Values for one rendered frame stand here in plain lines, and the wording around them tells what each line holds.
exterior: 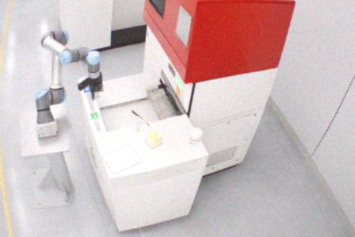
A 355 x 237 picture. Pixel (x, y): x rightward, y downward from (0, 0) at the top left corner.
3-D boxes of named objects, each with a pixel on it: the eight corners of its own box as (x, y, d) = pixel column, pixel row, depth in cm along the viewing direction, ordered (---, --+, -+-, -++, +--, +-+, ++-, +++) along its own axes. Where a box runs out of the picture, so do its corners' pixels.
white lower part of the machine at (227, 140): (204, 108, 372) (218, 44, 315) (240, 167, 321) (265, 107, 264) (139, 123, 348) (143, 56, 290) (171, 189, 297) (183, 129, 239)
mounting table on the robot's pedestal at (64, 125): (25, 166, 210) (21, 156, 201) (23, 123, 239) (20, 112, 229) (78, 160, 224) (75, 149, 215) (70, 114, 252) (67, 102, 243)
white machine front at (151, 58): (146, 55, 291) (150, 17, 263) (187, 128, 240) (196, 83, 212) (143, 56, 290) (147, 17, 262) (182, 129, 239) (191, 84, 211)
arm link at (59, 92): (45, 104, 226) (47, 30, 210) (59, 100, 237) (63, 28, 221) (51, 108, 219) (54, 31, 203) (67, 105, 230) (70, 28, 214)
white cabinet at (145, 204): (146, 138, 336) (151, 70, 278) (187, 218, 275) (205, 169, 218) (85, 150, 313) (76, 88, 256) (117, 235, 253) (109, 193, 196)
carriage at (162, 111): (155, 89, 259) (156, 86, 257) (175, 126, 236) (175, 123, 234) (145, 91, 256) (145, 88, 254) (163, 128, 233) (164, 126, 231)
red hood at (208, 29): (224, 9, 285) (234, -44, 244) (278, 67, 235) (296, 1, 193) (141, 18, 259) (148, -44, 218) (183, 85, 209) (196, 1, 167)
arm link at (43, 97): (34, 109, 216) (31, 91, 215) (47, 106, 226) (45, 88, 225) (40, 109, 208) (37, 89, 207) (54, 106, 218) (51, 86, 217)
